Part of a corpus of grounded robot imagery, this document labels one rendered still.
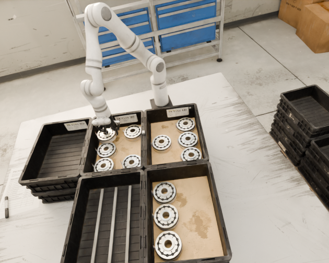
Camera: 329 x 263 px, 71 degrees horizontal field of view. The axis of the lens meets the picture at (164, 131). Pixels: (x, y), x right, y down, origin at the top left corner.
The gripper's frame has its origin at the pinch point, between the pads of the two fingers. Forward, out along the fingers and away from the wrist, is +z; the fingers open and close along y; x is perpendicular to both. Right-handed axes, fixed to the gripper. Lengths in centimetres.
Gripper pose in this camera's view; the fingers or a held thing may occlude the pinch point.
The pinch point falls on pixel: (112, 133)
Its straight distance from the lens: 131.7
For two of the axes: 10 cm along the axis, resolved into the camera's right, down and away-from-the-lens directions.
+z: 1.3, 6.7, 7.3
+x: 0.4, 7.3, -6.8
